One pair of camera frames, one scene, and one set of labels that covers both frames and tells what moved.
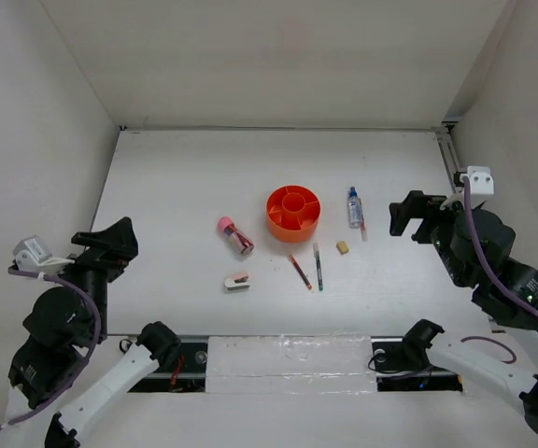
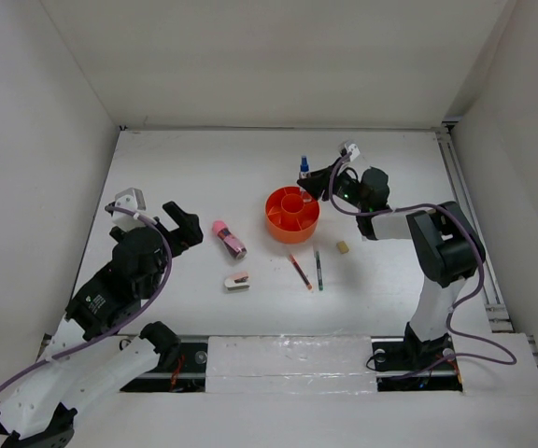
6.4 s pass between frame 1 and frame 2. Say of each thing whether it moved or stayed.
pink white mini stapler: stayed
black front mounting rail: stayed
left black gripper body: moved
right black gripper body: moved
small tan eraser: stayed
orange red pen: stayed
